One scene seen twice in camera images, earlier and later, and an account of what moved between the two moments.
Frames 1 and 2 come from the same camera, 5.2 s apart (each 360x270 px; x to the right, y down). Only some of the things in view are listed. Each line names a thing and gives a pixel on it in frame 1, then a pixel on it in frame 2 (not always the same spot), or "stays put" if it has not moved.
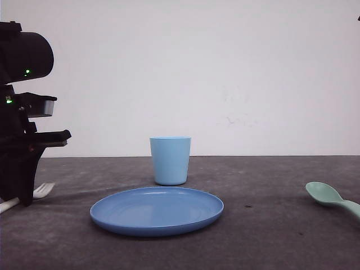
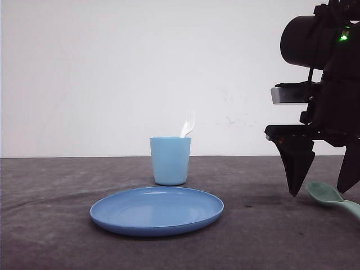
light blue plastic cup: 171,158 stays put
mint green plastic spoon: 326,194 stays put
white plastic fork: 40,192 to 189,124
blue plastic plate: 156,211 stays put
